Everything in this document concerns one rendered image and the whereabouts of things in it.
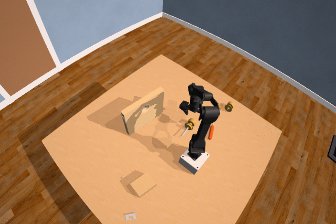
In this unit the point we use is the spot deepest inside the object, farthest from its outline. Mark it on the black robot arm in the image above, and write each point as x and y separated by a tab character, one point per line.
209	114

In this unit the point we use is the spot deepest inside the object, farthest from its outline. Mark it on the brass door knob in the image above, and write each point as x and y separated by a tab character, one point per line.
189	125
229	106

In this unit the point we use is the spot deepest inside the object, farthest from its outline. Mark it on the tan wooden door slab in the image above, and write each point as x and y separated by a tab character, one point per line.
136	116

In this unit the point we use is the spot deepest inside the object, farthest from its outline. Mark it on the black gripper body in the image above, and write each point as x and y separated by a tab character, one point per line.
193	108

